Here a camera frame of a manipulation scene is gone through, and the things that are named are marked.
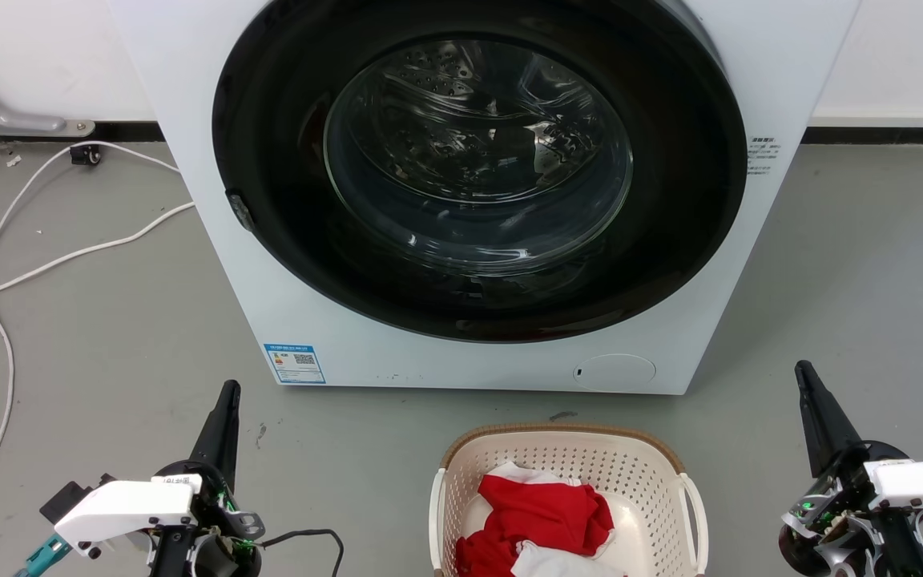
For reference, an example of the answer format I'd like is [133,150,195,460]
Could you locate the small black text sticker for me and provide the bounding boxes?
[748,136,783,176]

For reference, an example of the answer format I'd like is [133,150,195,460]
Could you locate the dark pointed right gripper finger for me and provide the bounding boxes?
[794,360,864,479]

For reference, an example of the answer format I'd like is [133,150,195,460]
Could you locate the red garment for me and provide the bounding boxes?
[455,473,616,577]

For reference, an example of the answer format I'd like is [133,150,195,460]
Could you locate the grey wall pipe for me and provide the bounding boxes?
[0,40,97,138]

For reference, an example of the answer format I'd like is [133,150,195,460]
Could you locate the blue energy label sticker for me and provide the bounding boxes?
[263,343,327,385]

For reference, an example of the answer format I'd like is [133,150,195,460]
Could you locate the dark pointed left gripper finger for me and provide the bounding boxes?
[188,380,243,490]

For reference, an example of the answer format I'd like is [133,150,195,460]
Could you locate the teal cable connector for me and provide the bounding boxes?
[14,535,75,577]

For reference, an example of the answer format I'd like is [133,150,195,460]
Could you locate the cream perforated laundry basket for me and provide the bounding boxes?
[428,423,709,577]

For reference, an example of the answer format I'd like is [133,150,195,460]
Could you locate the round black glass washer door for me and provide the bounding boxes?
[212,0,748,344]

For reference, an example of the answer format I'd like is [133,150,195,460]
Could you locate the white floor cable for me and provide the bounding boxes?
[0,200,196,311]
[0,140,183,551]

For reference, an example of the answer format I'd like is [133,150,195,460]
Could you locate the round white filter cover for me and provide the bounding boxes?
[573,353,657,393]

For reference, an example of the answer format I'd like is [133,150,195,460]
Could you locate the white garment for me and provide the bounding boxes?
[510,541,627,577]

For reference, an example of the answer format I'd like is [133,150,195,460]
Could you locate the right gripper body black round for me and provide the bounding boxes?
[777,441,913,577]

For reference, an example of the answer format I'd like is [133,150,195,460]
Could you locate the white front-load washing machine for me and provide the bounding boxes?
[109,0,863,395]

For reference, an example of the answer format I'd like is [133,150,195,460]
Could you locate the left gripper body black round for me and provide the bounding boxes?
[153,460,266,577]

